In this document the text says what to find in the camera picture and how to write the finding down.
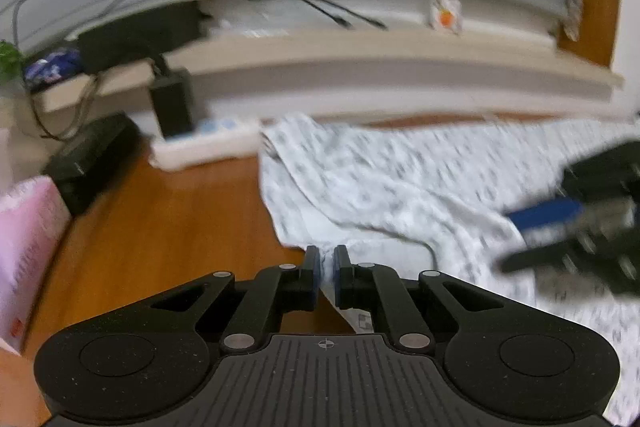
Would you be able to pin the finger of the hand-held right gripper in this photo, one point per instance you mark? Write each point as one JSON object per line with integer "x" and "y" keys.
{"x": 545, "y": 257}
{"x": 547, "y": 216}

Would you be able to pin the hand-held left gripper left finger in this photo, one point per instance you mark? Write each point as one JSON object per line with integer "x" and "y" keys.
{"x": 313, "y": 279}

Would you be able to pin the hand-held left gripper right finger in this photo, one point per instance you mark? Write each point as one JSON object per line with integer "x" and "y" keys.
{"x": 340, "y": 279}

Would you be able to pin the white patterned garment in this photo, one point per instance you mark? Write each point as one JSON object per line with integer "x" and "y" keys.
{"x": 400, "y": 187}

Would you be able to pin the white power strip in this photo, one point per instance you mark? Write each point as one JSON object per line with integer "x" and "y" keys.
{"x": 205, "y": 142}

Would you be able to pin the beige window sill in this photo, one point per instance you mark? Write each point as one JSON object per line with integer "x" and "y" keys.
{"x": 375, "y": 62}

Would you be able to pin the black power adapter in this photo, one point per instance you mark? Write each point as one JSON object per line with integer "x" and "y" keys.
{"x": 172, "y": 104}

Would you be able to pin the clear jar orange label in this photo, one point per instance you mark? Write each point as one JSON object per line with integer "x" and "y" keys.
{"x": 446, "y": 9}

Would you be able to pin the black flat box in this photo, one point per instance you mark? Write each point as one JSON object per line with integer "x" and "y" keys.
{"x": 90, "y": 162}

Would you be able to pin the pink tissue pack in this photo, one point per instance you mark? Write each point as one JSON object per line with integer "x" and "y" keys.
{"x": 30, "y": 257}

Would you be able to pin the black device on sill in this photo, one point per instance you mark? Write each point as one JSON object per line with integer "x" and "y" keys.
{"x": 142, "y": 34}

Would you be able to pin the blue packet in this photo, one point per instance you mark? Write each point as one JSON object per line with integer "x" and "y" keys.
{"x": 52, "y": 69}

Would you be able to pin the green lid shaker bottle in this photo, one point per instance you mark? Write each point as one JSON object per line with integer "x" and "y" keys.
{"x": 10, "y": 59}

